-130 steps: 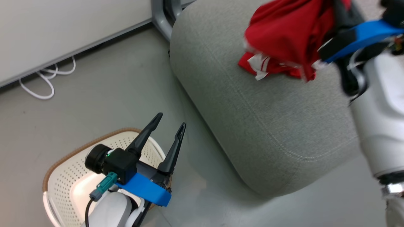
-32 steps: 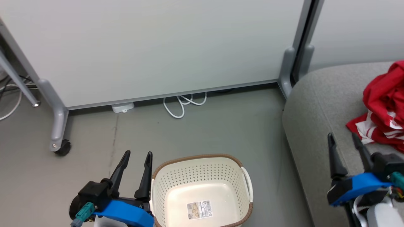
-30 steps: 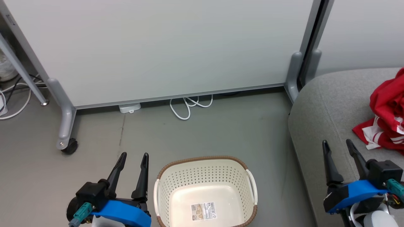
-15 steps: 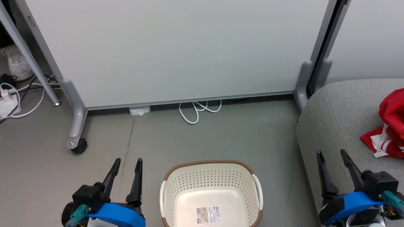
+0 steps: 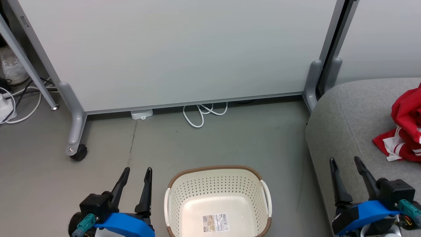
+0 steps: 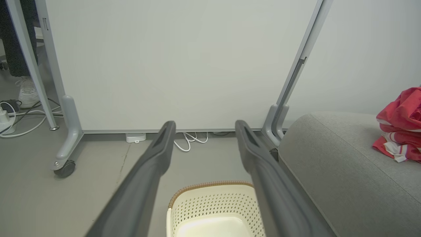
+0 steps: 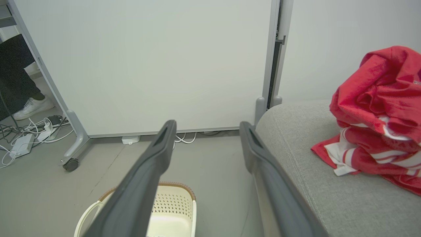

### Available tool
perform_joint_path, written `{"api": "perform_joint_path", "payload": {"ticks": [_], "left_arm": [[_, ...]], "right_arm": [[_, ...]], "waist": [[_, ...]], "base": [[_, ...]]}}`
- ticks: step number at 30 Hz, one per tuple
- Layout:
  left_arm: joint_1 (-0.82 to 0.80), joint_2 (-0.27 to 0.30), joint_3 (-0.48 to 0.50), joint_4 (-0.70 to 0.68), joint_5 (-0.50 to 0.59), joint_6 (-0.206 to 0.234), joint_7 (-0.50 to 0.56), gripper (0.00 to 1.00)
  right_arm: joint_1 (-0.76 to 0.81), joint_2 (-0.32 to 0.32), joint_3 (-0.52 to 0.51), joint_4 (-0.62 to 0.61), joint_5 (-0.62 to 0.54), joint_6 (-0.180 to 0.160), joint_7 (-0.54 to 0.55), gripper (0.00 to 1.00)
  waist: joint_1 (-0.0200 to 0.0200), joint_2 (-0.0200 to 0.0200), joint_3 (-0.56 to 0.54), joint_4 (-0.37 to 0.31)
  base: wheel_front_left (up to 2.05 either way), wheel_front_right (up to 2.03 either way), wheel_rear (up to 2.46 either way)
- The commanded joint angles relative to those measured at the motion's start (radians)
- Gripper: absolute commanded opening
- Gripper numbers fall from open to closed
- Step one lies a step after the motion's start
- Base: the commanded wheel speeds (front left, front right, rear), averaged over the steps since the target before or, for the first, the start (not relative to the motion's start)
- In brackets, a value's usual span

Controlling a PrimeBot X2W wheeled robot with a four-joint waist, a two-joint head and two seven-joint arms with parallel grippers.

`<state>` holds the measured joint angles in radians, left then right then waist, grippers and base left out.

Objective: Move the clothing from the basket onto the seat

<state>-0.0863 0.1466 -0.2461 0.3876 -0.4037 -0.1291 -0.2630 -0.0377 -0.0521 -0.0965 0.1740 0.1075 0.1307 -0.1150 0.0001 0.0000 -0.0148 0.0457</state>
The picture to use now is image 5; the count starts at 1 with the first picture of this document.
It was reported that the grey fabric sofa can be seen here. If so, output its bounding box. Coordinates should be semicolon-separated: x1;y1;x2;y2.
305;78;421;237

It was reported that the looped white cable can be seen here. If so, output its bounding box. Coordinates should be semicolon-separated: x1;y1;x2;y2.
183;102;229;128

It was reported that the thin black floor cable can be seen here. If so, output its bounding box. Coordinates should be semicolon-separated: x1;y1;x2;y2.
0;77;55;125

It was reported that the barcode sticker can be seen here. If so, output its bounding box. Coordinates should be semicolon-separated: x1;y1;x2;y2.
202;213;229;233

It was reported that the large white partition panel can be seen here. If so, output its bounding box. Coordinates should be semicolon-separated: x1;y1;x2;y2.
7;0;346;115

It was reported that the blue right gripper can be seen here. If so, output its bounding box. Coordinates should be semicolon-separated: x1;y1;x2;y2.
330;156;406;236

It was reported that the long white floor cable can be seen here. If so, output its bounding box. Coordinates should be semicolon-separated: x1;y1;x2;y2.
0;84;56;125

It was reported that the white power adapter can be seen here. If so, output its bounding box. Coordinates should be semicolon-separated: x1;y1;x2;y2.
131;109;154;120

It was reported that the white power strip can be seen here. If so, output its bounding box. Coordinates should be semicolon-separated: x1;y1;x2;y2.
0;93;17;123

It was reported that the cream perforated laundry basket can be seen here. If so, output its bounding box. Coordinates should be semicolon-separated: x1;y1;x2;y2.
164;165;273;237

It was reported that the grey partition foot with caster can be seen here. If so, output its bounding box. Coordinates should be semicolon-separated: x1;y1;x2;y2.
58;82;88;157

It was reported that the grey metal table leg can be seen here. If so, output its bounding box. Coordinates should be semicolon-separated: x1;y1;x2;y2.
0;15;60;111

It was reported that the red garment with white stripes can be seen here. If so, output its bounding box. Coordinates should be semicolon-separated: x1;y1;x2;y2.
372;83;421;163

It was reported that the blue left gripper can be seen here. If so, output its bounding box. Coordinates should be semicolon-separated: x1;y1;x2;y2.
93;167;156;237

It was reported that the narrow white partition panel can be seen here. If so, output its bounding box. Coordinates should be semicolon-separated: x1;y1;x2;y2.
335;0;421;86

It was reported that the black caster wheel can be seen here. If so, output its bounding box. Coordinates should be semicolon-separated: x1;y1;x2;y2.
69;145;88;162

